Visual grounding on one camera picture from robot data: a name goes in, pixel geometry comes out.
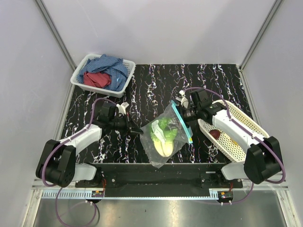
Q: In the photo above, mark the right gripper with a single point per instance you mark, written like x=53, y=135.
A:
x=181, y=109

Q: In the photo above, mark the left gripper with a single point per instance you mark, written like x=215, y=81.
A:
x=131, y=127

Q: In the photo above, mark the green fake lettuce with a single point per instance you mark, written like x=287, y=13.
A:
x=163, y=132

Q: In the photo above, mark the clear zip top bag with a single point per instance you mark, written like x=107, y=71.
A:
x=184, y=136

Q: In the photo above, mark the dark red fake fruit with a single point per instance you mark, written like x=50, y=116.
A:
x=215, y=134

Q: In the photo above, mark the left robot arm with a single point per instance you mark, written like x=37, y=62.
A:
x=58, y=165

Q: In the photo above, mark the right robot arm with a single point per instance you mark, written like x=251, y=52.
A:
x=263, y=161

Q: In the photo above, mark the black marble pattern mat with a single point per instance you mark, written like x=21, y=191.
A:
x=148, y=93

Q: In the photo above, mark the grey plastic basket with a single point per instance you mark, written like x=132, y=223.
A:
x=129, y=64

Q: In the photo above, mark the dark red cloth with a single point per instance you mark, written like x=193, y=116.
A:
x=99, y=80

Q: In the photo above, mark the blue patterned cloth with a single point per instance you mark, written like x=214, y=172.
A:
x=112, y=66

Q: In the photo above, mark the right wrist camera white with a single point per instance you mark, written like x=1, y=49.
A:
x=181, y=98

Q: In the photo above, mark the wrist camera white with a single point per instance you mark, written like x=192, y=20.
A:
x=122, y=109
x=181, y=98

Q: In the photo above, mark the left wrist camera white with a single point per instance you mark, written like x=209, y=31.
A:
x=122, y=109

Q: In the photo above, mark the left aluminium frame post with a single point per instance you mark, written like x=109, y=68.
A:
x=52, y=27

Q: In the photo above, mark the aluminium frame post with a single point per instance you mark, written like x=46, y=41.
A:
x=52, y=27
x=265, y=25

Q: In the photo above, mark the aluminium rail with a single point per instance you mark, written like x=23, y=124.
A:
x=72, y=192

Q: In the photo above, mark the right aluminium frame post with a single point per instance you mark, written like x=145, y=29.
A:
x=265, y=25

